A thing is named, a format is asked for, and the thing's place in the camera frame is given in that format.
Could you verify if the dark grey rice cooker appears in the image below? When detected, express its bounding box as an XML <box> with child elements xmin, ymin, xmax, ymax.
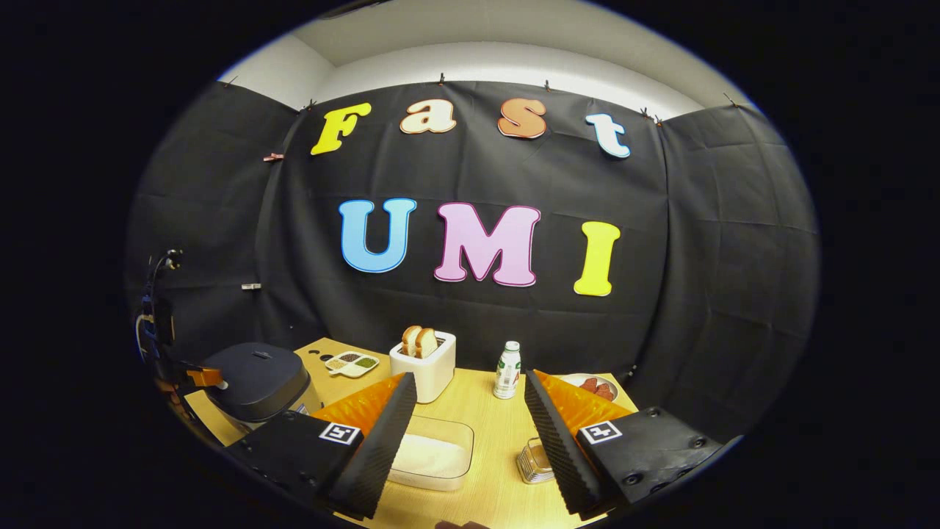
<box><xmin>200</xmin><ymin>342</ymin><xmax>322</xmax><ymax>434</ymax></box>

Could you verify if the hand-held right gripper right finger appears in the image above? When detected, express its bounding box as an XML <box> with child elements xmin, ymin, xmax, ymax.
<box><xmin>523</xmin><ymin>369</ymin><xmax>744</xmax><ymax>521</ymax></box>

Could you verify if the black backdrop cloth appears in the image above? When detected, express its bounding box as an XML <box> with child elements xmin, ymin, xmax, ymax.
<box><xmin>125</xmin><ymin>79</ymin><xmax>820</xmax><ymax>456</ymax></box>

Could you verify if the white divided condiment dish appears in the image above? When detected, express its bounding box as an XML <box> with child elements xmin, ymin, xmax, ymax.
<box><xmin>324</xmin><ymin>351</ymin><xmax>380</xmax><ymax>379</ymax></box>

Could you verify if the white toaster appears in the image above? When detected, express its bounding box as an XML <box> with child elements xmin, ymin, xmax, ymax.
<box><xmin>388</xmin><ymin>330</ymin><xmax>457</xmax><ymax>404</ymax></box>

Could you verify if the clear box of rice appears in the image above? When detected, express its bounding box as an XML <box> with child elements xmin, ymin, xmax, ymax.
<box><xmin>386</xmin><ymin>415</ymin><xmax>475</xmax><ymax>492</ymax></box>

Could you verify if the white drink bottle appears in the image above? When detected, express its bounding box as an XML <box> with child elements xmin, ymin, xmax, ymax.
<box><xmin>493</xmin><ymin>340</ymin><xmax>522</xmax><ymax>400</ymax></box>

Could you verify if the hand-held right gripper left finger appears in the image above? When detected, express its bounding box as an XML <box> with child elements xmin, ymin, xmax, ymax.
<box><xmin>224</xmin><ymin>371</ymin><xmax>418</xmax><ymax>521</ymax></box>

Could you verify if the metal wire chopstick holder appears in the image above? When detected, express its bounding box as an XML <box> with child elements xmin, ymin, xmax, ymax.
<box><xmin>516</xmin><ymin>438</ymin><xmax>557</xmax><ymax>485</ymax></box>

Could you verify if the white round plate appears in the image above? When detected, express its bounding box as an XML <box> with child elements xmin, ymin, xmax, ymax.
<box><xmin>558</xmin><ymin>373</ymin><xmax>620</xmax><ymax>403</ymax></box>

